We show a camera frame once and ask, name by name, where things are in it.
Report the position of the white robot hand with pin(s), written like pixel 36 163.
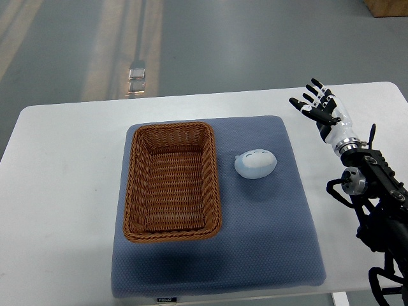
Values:
pixel 340 134

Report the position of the blue white plush toy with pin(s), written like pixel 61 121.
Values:
pixel 255 164

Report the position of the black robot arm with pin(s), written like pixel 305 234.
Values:
pixel 367 185

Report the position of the brown wicker basket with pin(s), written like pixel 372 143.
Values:
pixel 172 191

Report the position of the wooden box corner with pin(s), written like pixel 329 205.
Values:
pixel 387 8

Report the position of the blue foam cushion mat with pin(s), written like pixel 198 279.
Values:
pixel 267 239

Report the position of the metal floor socket plate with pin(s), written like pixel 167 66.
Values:
pixel 136 78

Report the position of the white table leg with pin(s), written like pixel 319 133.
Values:
pixel 340 299

